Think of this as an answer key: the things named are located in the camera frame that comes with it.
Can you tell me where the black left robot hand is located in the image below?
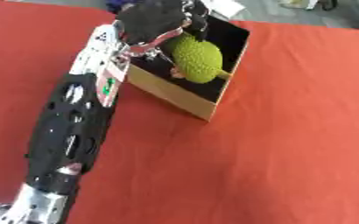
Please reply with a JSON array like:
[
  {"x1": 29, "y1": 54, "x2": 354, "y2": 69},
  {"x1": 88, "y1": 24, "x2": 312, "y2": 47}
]
[{"x1": 113, "y1": 0, "x2": 210, "y2": 57}]

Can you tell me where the tan cardboard box black inside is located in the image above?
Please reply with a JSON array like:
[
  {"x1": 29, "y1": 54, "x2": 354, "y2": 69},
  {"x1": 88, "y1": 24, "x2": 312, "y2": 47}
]
[{"x1": 124, "y1": 14, "x2": 252, "y2": 123}]

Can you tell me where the blue object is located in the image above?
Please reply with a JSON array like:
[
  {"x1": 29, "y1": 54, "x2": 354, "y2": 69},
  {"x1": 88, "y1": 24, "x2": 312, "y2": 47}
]
[{"x1": 104, "y1": 0, "x2": 137, "y2": 14}]

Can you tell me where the small brown toy object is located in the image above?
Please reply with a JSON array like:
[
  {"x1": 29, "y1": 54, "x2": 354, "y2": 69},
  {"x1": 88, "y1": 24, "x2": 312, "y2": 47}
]
[{"x1": 168, "y1": 66, "x2": 187, "y2": 80}]

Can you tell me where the green spiky toy durian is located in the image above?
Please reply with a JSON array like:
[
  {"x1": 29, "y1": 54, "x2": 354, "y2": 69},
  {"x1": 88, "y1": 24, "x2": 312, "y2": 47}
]
[{"x1": 162, "y1": 31, "x2": 234, "y2": 85}]

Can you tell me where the white paper sheet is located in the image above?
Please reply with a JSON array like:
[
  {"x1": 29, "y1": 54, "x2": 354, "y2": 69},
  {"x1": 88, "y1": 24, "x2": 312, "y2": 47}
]
[{"x1": 202, "y1": 0, "x2": 247, "y2": 19}]

